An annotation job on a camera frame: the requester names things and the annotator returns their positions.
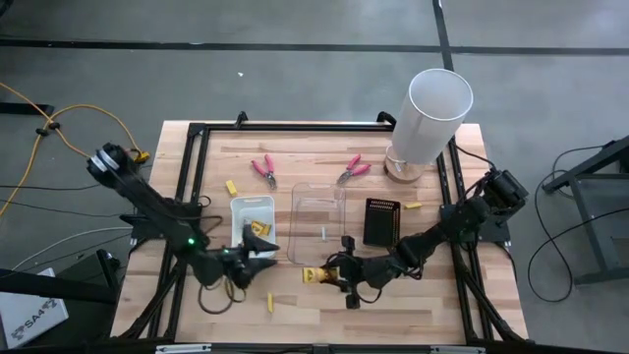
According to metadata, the clear plastic bin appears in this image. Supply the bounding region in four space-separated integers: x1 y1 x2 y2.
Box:
286 182 347 266

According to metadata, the black floor bracket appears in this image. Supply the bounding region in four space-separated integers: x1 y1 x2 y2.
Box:
0 101 55 118

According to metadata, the black metal table frame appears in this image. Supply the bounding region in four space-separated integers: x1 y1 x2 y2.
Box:
110 110 530 345

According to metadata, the silver metal bracket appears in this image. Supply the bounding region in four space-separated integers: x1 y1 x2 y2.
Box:
430 345 486 354
155 343 212 354

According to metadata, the black mesh plastic basket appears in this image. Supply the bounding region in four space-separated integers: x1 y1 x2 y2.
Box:
362 198 402 249

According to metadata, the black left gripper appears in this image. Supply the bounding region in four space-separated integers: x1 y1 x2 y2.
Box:
203 223 281 291

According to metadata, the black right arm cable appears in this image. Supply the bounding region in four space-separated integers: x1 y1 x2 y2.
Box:
454 144 493 172

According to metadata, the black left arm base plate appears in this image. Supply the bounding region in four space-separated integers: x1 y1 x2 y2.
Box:
119 200 203 242

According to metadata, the white printed cardboard box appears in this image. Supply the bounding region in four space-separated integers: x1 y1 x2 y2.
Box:
0 267 70 350

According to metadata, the yellow extension cable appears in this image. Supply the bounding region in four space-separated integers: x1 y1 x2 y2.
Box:
0 81 151 217

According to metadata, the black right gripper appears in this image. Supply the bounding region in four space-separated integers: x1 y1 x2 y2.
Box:
318 235 390 311

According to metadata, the white table lamp wooden base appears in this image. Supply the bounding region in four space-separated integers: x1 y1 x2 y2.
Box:
382 67 475 186

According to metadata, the pink-handled hole punch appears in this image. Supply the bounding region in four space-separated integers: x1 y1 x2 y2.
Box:
251 153 278 192
335 153 372 186

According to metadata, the black metal cart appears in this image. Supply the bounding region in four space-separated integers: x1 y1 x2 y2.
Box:
543 135 629 286

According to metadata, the black equipment case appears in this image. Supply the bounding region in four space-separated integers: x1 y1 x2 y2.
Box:
0 248 122 345

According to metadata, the black looped floor cable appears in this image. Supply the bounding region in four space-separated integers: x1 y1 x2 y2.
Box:
527 145 629 304

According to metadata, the white plastic bin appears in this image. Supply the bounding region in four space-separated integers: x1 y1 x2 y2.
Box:
229 195 277 261

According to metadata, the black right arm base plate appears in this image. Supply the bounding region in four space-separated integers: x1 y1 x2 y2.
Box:
439 202 512 245

